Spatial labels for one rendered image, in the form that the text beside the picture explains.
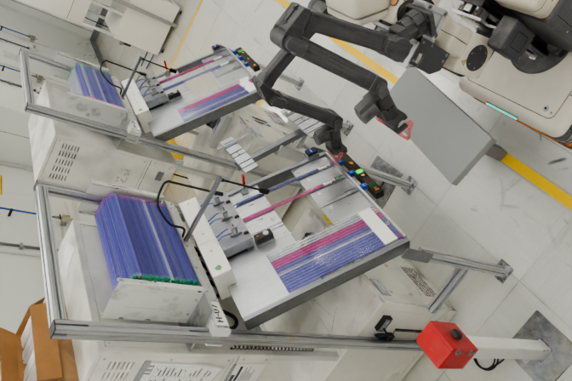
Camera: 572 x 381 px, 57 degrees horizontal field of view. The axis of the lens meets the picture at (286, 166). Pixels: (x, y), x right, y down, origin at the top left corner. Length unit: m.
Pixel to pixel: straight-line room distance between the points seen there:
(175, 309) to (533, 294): 1.58
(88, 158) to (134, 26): 3.70
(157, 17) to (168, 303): 5.01
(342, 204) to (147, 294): 0.92
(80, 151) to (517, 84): 2.23
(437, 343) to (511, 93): 1.20
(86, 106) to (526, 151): 2.28
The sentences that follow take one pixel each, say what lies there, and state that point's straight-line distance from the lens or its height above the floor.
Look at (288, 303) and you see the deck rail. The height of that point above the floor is 1.11.
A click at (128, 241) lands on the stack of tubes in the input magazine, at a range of 2.00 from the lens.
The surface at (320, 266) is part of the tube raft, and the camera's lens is 2.06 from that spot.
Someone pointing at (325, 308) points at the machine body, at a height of 0.62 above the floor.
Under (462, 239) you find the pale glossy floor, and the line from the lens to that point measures 2.86.
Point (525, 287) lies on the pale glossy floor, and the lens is 2.67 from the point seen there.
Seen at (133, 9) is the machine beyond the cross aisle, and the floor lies 0.55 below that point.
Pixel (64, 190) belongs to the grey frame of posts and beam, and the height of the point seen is 1.80.
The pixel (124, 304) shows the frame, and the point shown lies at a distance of 1.87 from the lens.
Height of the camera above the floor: 2.39
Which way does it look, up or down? 37 degrees down
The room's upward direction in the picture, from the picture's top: 73 degrees counter-clockwise
